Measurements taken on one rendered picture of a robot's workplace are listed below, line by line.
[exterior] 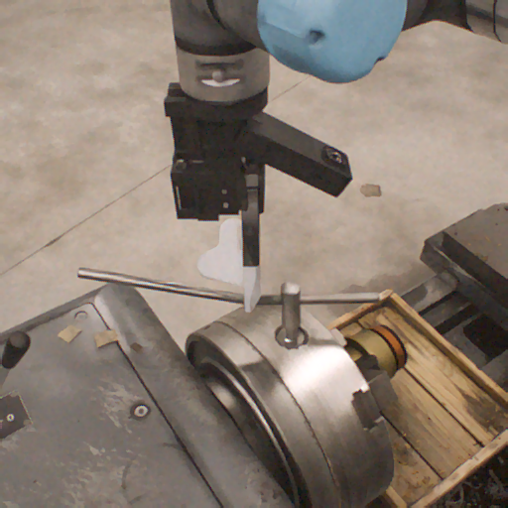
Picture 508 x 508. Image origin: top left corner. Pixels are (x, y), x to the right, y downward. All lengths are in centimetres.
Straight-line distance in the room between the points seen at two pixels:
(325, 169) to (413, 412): 66
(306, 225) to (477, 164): 102
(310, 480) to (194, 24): 48
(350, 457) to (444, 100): 312
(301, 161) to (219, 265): 12
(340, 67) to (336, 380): 43
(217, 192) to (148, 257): 203
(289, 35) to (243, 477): 42
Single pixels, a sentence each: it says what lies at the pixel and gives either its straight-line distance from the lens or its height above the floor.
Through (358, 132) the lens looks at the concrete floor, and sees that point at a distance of 329.
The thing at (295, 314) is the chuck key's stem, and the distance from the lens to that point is 67.
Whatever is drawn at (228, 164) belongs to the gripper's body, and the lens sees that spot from 52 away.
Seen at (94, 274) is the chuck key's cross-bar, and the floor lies 134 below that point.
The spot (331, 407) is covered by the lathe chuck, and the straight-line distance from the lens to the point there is 69.
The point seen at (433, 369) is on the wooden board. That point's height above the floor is 88.
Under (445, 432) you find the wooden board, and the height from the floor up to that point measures 89.
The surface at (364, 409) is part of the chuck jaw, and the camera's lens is 72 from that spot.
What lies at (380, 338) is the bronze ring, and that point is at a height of 112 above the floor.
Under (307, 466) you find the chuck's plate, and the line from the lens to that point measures 68.
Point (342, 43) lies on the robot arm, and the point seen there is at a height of 166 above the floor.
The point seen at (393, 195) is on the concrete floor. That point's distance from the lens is 289.
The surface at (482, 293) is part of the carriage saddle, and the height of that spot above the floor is 91.
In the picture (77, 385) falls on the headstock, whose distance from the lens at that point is 68.
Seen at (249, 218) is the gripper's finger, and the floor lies 147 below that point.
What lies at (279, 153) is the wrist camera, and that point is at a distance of 51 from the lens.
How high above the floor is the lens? 181
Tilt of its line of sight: 46 degrees down
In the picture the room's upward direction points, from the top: straight up
